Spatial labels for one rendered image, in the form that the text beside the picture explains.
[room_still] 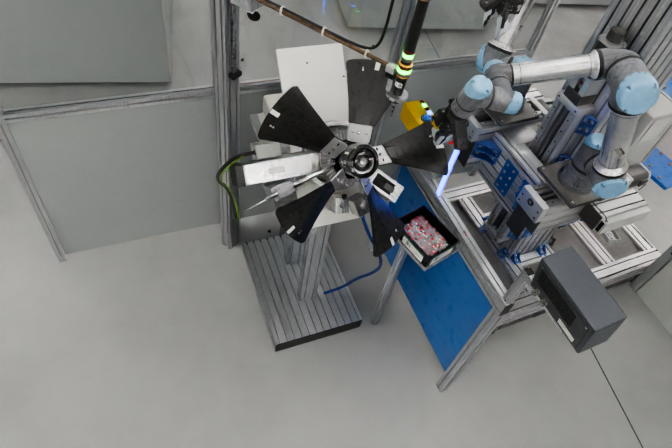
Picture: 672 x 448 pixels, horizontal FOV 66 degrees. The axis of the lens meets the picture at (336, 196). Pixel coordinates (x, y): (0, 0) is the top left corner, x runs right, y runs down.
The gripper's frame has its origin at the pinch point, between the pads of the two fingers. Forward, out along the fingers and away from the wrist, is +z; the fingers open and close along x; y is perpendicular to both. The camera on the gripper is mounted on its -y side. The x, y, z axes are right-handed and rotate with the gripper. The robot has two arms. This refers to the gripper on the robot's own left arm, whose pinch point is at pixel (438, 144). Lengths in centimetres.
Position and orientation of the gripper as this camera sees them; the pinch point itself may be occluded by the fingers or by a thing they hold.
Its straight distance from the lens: 197.1
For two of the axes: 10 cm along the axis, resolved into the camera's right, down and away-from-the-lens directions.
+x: -9.2, 1.9, -3.4
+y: -3.0, -9.0, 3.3
